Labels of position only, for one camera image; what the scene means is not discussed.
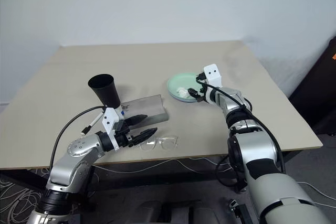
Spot white marker with black cap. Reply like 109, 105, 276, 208
80, 113, 103, 137

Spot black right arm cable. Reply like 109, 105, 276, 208
196, 76, 287, 175

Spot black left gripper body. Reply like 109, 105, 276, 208
114, 120, 135, 148

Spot white crumpled object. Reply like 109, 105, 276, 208
177, 87, 190, 99

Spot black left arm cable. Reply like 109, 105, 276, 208
49, 105, 108, 169

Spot white floor cable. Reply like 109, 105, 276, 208
299, 180, 336, 201

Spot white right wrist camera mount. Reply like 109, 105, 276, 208
204, 63, 223, 88

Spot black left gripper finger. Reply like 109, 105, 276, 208
130, 127, 159, 146
124, 114, 149, 129

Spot black cup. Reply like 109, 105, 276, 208
87, 73, 122, 110

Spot grey open glasses case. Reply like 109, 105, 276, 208
120, 93, 169, 125

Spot mint green plate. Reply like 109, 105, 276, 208
166, 72, 208, 103

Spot black table frame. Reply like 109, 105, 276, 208
0, 147, 316, 196

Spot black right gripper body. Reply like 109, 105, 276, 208
195, 71, 208, 103

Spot clear frame glasses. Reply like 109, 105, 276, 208
135, 135, 181, 152

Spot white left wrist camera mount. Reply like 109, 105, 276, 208
101, 106, 124, 152

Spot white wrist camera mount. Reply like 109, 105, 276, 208
101, 106, 124, 152
204, 63, 223, 88

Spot black cabinet with orange mark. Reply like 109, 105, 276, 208
288, 35, 336, 137

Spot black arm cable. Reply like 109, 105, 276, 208
49, 105, 108, 169
196, 76, 287, 175

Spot black looped cable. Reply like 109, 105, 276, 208
215, 155, 246, 193

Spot black metal bracket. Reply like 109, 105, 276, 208
227, 198, 253, 224

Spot thin white cable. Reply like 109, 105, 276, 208
99, 155, 233, 174

